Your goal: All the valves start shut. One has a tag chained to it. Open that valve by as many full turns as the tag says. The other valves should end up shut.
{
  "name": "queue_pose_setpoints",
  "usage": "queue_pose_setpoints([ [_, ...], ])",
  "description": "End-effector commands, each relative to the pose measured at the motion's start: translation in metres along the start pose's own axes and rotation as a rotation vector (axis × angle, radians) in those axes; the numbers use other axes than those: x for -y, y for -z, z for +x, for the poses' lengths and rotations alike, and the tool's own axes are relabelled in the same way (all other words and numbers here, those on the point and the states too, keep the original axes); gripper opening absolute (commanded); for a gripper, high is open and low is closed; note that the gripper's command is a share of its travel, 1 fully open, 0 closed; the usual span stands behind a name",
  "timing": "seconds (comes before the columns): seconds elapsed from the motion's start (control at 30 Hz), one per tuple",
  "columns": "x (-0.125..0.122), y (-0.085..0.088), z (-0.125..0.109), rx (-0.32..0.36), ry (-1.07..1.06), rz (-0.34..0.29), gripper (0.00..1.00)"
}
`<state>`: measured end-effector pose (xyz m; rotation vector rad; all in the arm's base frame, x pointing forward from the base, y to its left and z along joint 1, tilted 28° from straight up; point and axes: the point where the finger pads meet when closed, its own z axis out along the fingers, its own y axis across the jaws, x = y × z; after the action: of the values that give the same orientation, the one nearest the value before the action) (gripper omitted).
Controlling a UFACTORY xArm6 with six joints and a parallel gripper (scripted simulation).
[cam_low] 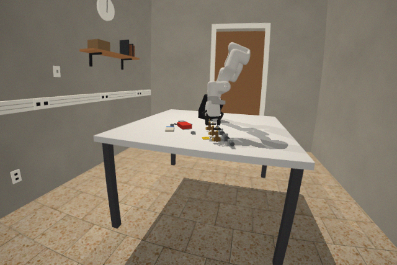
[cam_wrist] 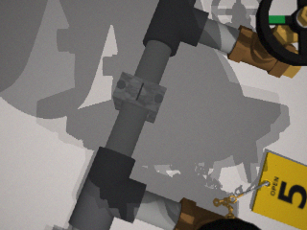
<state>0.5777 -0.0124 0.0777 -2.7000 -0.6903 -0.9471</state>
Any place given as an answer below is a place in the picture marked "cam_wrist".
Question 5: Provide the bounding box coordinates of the yellow tag on chain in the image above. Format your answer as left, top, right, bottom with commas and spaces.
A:
213, 152, 307, 230

